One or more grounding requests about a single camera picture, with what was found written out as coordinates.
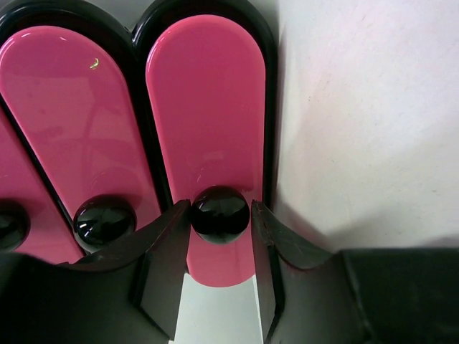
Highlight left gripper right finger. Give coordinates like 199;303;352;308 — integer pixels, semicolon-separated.
251;201;341;343

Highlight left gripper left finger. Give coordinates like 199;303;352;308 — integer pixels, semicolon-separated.
77;199;191;343

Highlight black drawer cabinet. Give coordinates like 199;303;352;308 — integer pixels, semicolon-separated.
1;1;278;252

